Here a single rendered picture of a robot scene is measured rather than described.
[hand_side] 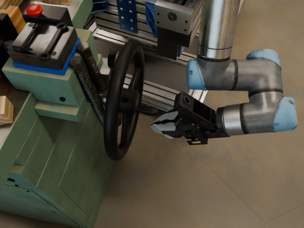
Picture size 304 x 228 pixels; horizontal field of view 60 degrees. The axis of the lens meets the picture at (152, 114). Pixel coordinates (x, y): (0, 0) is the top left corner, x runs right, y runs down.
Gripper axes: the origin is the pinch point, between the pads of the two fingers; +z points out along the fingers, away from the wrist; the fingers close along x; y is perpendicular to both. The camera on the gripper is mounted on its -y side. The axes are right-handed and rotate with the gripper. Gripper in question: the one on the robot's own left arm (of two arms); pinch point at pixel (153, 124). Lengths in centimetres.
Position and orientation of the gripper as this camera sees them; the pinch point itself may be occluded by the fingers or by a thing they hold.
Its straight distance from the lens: 74.2
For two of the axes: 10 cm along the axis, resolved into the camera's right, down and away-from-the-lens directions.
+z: -8.5, 1.2, 5.2
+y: 4.9, 5.4, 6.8
